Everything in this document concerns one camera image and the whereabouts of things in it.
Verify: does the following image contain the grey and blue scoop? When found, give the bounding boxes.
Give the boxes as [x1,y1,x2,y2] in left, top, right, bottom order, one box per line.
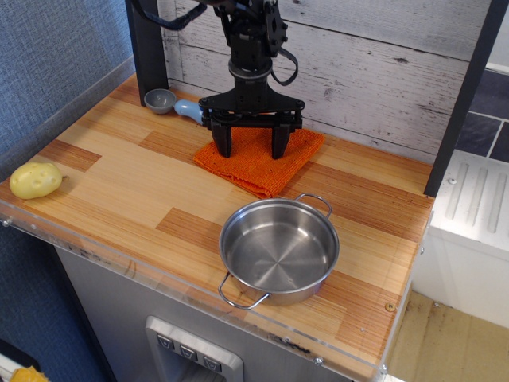
[143,88,203,125]

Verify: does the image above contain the dark frame post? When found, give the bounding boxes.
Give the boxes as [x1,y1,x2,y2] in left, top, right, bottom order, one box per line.
[125,1,168,106]
[424,0,508,197]

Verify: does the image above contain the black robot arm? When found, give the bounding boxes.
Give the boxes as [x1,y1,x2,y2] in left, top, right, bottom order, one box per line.
[199,1,305,159]

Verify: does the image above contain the stainless steel pot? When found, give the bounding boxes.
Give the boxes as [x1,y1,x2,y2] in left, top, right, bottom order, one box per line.
[219,193,340,310]

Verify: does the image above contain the left dark frame post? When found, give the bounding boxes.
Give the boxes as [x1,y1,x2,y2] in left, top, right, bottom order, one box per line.
[125,1,168,106]

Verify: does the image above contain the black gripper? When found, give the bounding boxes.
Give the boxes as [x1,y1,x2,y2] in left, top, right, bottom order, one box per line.
[199,71,305,159]

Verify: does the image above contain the yellow object bottom left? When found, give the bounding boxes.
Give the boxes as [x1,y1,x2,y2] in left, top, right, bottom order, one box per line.
[10,367,49,382]

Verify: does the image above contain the white ribbed cabinet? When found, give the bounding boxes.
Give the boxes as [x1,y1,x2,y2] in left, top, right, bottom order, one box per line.
[412,150,508,327]

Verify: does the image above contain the grey dispenser panel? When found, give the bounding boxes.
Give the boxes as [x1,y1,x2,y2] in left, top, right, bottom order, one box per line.
[146,316,244,381]

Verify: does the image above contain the black cable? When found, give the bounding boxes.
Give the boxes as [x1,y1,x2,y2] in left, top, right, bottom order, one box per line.
[130,0,299,88]

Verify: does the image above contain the yellow toy potato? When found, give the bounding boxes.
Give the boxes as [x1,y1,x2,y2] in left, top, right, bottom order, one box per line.
[10,162,63,200]

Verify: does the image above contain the right dark frame post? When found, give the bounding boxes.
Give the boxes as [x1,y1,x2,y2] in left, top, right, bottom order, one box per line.
[424,0,508,197]

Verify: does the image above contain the orange knitted cloth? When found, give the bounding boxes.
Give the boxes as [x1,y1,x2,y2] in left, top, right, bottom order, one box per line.
[193,127,325,199]

